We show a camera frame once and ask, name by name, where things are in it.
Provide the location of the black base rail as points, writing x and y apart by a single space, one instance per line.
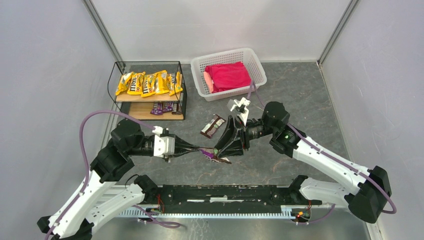
224 199

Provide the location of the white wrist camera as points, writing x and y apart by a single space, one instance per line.
241 107
158 130

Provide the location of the white plastic basket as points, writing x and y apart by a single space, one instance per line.
246 55

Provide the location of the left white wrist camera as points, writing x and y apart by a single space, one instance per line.
158 130

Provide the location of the yellow candy bag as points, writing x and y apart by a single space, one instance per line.
124 82
174 83
161 83

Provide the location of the pink folded cloth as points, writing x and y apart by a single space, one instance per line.
226 76

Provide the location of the black wire wooden shelf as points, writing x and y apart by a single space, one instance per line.
140 107

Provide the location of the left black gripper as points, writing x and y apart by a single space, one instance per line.
176 147

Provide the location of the yellow M&M bag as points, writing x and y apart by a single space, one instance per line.
135 87
148 85

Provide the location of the brown candy bag lower shelf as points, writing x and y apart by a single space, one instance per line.
176 109

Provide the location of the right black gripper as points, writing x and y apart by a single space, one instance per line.
244 138

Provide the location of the purple candy bag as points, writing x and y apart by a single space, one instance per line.
157 109

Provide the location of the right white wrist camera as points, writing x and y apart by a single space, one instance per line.
241 107

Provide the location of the brown candy bag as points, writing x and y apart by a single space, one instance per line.
212 126
212 155

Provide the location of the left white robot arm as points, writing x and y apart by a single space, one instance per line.
79 218

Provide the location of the brown candy bag top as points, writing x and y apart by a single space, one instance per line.
212 126

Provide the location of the purple brown M&M bag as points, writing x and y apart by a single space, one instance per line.
167 107

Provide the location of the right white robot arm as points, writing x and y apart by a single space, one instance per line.
366 192

